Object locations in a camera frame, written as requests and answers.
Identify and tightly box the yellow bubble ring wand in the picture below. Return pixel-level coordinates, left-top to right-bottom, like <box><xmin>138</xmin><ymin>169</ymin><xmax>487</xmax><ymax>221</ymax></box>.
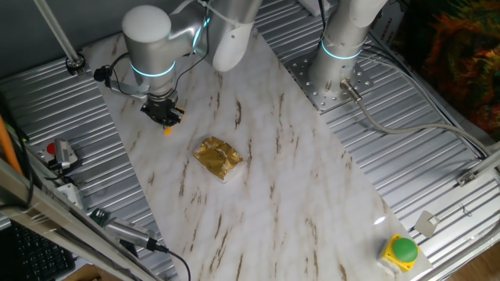
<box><xmin>163</xmin><ymin>105</ymin><xmax>186</xmax><ymax>136</ymax></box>

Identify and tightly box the brown cardboard box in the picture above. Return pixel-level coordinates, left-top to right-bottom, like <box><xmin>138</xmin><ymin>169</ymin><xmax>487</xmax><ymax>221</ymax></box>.
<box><xmin>64</xmin><ymin>264</ymin><xmax>105</xmax><ymax>281</ymax></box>

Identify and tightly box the black keyboard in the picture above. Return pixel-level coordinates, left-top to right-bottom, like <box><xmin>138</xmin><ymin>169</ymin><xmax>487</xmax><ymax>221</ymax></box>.
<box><xmin>9</xmin><ymin>220</ymin><xmax>77</xmax><ymax>281</ymax></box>

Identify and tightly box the aluminium robot mounting plate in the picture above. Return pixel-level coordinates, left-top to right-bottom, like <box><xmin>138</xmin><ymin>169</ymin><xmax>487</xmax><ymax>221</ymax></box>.
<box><xmin>283</xmin><ymin>50</ymin><xmax>374</xmax><ymax>114</ymax></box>

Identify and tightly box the silver stand pole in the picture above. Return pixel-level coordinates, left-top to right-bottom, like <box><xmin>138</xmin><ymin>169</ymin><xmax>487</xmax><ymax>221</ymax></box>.
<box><xmin>33</xmin><ymin>0</ymin><xmax>87</xmax><ymax>76</ymax></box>

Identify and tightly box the small silver camera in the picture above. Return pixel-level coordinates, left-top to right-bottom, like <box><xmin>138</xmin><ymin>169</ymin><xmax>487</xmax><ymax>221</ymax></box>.
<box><xmin>47</xmin><ymin>138</ymin><xmax>82</xmax><ymax>173</ymax></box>

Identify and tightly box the white sign with red print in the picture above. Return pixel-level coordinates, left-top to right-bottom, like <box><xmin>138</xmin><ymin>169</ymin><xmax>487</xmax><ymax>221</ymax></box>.
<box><xmin>369</xmin><ymin>7</ymin><xmax>398</xmax><ymax>50</ymax></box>

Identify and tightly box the marble pattern mat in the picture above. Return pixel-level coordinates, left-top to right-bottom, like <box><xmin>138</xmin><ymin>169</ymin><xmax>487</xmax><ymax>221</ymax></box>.
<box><xmin>81</xmin><ymin>29</ymin><xmax>434</xmax><ymax>281</ymax></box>

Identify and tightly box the silver camera bracket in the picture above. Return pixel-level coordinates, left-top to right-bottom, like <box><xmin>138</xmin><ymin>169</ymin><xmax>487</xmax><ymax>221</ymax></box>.
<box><xmin>107</xmin><ymin>77</ymin><xmax>152</xmax><ymax>99</ymax></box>

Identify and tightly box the thin cable bundle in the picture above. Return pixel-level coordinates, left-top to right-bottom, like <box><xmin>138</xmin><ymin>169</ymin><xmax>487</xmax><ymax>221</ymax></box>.
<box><xmin>359</xmin><ymin>41</ymin><xmax>492</xmax><ymax>155</ymax></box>

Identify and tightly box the aluminium frame beam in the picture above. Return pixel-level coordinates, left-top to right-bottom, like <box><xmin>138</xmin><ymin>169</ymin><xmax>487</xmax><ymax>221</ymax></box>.
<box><xmin>0</xmin><ymin>158</ymin><xmax>161</xmax><ymax>281</ymax></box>

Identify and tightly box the aluminium profile bar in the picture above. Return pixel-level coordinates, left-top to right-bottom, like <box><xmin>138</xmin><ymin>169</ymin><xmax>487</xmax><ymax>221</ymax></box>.
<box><xmin>466</xmin><ymin>147</ymin><xmax>500</xmax><ymax>177</ymax></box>

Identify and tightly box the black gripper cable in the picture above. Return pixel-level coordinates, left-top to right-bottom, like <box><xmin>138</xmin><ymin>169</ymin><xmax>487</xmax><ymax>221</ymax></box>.
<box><xmin>171</xmin><ymin>0</ymin><xmax>211</xmax><ymax>98</ymax></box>

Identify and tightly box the grey cable with metal connector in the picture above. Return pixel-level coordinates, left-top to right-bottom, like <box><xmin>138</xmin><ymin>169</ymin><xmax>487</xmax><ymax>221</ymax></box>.
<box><xmin>338</xmin><ymin>77</ymin><xmax>494</xmax><ymax>157</ymax></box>

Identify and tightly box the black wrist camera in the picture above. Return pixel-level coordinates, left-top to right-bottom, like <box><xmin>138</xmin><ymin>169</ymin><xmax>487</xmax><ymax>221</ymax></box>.
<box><xmin>93</xmin><ymin>65</ymin><xmax>114</xmax><ymax>83</ymax></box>

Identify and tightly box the black power cable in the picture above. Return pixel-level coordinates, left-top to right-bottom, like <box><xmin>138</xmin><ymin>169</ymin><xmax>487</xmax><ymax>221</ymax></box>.
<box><xmin>316</xmin><ymin>0</ymin><xmax>328</xmax><ymax>42</ymax></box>

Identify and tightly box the gold foil packet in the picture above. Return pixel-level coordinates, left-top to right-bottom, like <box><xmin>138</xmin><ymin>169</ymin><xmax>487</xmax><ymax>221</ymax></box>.
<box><xmin>192</xmin><ymin>136</ymin><xmax>245</xmax><ymax>185</ymax></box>

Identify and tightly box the green button in yellow box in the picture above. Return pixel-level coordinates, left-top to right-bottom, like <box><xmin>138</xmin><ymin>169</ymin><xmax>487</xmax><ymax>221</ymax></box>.
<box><xmin>376</xmin><ymin>233</ymin><xmax>422</xmax><ymax>275</ymax></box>

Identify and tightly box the small metal tag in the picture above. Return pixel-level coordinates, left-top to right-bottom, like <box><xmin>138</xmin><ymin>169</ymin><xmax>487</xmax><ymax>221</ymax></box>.
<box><xmin>412</xmin><ymin>210</ymin><xmax>441</xmax><ymax>239</ymax></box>

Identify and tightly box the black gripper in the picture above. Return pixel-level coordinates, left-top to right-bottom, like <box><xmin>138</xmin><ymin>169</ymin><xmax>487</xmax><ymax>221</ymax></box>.
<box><xmin>140</xmin><ymin>95</ymin><xmax>184</xmax><ymax>129</ymax></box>

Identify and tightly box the metal corner bracket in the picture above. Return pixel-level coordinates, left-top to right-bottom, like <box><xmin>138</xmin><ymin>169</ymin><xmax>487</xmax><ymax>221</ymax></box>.
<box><xmin>455</xmin><ymin>170</ymin><xmax>479</xmax><ymax>187</ymax></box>

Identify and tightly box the red emergency stop button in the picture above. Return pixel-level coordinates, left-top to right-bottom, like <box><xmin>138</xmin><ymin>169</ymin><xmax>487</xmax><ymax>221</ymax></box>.
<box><xmin>37</xmin><ymin>141</ymin><xmax>59</xmax><ymax>162</ymax></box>

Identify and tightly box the orange pole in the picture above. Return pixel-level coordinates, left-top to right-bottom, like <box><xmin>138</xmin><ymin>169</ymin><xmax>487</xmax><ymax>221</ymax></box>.
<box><xmin>0</xmin><ymin>115</ymin><xmax>23</xmax><ymax>176</ymax></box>

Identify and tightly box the colourful patterned cloth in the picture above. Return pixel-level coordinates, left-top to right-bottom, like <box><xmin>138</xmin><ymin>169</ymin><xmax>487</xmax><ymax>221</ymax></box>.
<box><xmin>390</xmin><ymin>0</ymin><xmax>500</xmax><ymax>142</ymax></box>

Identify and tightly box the silver ribbed camera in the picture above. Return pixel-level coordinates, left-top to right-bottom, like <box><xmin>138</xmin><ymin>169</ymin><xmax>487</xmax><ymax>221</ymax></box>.
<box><xmin>103</xmin><ymin>217</ymin><xmax>170</xmax><ymax>254</ymax></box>

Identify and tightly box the black cable of ribbed camera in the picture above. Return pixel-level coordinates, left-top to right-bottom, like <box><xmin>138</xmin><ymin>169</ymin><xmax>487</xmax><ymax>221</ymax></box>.
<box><xmin>155</xmin><ymin>244</ymin><xmax>193</xmax><ymax>281</ymax></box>

